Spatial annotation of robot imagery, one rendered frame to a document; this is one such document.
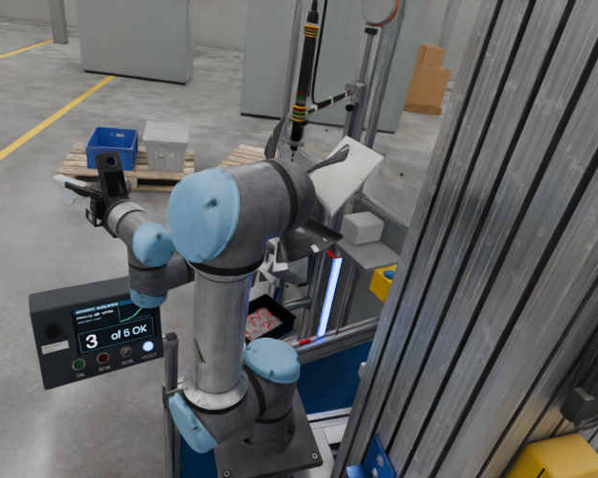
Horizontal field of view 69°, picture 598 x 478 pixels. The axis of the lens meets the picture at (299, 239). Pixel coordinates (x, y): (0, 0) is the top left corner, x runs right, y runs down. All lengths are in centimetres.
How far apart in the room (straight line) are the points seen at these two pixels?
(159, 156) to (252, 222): 387
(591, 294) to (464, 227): 15
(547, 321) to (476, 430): 18
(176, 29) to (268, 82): 224
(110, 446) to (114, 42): 741
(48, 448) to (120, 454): 31
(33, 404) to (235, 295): 200
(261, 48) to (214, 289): 641
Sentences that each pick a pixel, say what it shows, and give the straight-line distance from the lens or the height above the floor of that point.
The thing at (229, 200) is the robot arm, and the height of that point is 166.
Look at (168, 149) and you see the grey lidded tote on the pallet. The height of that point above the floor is 39.
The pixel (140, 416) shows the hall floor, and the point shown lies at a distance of 241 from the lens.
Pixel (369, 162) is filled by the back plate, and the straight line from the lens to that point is 183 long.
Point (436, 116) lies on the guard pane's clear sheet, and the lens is 201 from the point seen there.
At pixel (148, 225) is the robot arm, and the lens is 88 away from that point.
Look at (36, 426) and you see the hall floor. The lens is 248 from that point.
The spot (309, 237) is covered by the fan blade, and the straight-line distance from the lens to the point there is 149.
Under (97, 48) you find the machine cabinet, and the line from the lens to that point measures 894.
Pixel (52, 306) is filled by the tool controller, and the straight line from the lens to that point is 106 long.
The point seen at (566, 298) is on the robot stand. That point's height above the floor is 170.
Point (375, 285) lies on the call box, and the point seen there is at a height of 102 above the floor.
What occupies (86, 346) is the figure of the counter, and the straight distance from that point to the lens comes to 110.
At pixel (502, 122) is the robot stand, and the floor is 182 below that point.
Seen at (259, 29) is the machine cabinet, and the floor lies 126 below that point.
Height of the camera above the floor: 191
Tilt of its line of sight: 30 degrees down
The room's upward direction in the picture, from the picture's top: 10 degrees clockwise
